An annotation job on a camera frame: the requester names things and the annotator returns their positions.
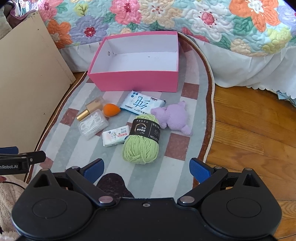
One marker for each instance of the blue paper item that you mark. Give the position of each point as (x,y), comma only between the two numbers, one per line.
(286,96)

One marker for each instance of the white bed skirt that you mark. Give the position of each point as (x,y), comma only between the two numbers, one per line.
(242,69)

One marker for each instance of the foundation bottle with gold cap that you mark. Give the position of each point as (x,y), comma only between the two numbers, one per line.
(92,106)

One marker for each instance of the purple plush toy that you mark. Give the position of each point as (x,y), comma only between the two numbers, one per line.
(175,115)

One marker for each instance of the orange makeup sponge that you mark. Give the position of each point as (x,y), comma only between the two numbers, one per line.
(111,110)

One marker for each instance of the dark cloth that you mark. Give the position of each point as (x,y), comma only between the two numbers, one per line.
(13,11)

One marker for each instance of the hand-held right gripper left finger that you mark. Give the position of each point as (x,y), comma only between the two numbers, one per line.
(94,172)

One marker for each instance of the floral quilt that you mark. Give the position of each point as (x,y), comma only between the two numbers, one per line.
(208,18)

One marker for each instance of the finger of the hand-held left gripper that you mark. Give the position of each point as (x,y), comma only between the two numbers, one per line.
(9,150)
(37,157)

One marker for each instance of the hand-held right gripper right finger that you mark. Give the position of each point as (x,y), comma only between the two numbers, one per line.
(200,172)

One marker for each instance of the blue white wet wipes pack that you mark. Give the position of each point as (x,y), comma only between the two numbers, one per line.
(141,103)

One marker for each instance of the small white tissue pack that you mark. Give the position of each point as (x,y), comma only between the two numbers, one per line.
(114,136)

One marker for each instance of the green yarn ball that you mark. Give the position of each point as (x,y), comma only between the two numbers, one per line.
(141,146)

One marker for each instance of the pink cardboard box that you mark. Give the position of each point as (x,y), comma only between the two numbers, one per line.
(134,81)

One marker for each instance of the clear cotton swab box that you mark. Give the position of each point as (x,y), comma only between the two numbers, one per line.
(93,125)

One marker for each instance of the grey checked rug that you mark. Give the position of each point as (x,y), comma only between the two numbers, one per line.
(185,115)

